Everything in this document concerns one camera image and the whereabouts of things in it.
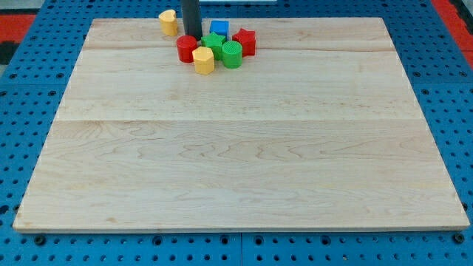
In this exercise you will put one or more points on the yellow heart block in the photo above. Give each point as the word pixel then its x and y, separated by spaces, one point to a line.
pixel 168 22

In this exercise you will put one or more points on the yellow hexagon block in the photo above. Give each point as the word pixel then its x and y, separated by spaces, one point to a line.
pixel 203 60

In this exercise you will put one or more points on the green cylinder block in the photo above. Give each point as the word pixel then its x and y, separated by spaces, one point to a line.
pixel 232 54

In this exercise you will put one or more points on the wooden board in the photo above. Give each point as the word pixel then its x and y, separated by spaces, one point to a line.
pixel 320 130

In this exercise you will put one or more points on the red star block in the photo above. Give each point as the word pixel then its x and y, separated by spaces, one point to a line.
pixel 247 38

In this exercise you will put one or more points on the green star block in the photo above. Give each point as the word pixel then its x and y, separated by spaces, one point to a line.
pixel 214 41

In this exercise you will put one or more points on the red cylinder block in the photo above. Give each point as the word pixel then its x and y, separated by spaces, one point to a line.
pixel 186 44

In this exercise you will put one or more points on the blue block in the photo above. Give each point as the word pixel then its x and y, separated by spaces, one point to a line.
pixel 219 27

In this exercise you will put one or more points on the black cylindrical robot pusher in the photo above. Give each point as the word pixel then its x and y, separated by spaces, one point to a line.
pixel 191 16

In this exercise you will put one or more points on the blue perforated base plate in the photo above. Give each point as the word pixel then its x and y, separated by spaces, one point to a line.
pixel 35 80

